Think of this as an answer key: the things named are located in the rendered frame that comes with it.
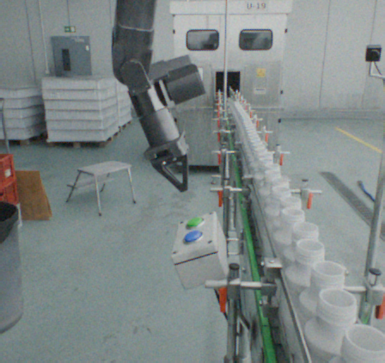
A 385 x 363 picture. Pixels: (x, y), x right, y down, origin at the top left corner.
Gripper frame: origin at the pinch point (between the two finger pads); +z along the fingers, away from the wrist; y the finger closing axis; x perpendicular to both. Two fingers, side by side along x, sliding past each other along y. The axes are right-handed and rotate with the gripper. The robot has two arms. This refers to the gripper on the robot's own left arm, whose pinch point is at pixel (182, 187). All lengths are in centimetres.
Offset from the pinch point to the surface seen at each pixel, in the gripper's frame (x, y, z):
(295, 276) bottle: -13.9, -19.6, 11.4
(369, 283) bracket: -23.9, -15.1, 18.8
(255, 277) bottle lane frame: -6.8, 0.3, 22.5
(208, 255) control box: -1.8, -10.1, 9.5
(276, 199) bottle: -15.6, 4.2, 9.6
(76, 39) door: 312, 952, -198
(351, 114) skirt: -304, 957, 234
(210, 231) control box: -2.8, -5.6, 7.8
